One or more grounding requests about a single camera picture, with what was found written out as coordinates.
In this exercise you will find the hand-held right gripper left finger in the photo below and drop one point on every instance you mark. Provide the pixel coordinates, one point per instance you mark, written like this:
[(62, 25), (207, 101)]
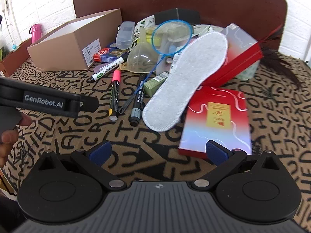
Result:
[(100, 150)]

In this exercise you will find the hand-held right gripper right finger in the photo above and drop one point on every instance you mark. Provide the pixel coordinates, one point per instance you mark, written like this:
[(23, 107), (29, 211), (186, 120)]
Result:
[(216, 151)]

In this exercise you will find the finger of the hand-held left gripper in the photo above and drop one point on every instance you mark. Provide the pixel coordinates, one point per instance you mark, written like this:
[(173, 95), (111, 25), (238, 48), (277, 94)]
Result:
[(88, 104)]

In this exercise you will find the pink black marker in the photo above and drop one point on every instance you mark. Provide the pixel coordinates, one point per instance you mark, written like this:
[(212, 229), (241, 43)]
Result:
[(114, 94)]

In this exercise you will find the white permanent marker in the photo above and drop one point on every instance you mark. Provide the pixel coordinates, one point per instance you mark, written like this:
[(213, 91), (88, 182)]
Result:
[(104, 71)]

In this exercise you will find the black marker pen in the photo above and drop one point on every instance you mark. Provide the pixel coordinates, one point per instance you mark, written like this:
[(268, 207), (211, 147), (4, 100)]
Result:
[(137, 102)]

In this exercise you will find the translucent plastic funnel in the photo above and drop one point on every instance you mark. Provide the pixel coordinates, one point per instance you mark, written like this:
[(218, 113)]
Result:
[(138, 58)]

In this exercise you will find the small green box with barcode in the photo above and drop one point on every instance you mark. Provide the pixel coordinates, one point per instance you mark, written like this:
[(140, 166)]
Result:
[(154, 85)]

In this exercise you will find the white shoe insole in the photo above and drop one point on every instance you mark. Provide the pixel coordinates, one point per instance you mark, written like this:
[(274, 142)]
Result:
[(184, 77)]

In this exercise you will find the blue hand net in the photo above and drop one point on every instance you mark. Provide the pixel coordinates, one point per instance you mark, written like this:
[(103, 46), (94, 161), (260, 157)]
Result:
[(179, 32)]

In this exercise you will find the person's left hand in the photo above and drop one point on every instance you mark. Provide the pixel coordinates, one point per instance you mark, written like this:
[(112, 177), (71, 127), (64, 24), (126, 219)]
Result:
[(9, 136)]

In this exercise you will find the flat red gift box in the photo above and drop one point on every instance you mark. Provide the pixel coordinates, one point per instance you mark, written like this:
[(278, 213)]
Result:
[(199, 116)]

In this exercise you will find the letter print blanket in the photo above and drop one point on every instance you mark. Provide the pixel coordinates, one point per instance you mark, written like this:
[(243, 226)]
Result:
[(145, 153)]

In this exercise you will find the brown side cardboard box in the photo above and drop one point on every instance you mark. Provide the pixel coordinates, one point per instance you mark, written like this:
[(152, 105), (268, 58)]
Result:
[(14, 58)]

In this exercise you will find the playing cards box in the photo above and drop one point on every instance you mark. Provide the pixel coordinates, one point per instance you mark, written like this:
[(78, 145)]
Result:
[(109, 54)]

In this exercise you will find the pink bottle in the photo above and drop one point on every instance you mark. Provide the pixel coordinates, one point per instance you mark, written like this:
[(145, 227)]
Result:
[(36, 32)]

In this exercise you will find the clear glasses case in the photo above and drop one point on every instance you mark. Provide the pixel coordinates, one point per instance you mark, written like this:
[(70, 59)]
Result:
[(124, 35)]

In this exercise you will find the teal patterned box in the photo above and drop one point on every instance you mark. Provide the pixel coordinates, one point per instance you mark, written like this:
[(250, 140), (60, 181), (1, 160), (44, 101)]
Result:
[(247, 71)]

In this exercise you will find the dark feather duster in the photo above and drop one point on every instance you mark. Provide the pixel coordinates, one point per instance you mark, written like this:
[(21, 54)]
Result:
[(279, 63)]

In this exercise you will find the patterned paper plate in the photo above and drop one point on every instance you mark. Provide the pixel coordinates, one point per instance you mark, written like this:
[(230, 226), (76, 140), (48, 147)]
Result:
[(206, 29)]

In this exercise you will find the black cardboard box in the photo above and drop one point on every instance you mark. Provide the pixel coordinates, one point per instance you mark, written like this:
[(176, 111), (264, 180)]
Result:
[(184, 15)]

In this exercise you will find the brown wooden headboard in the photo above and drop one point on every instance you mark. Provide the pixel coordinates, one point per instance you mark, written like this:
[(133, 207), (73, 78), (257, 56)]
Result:
[(218, 2)]

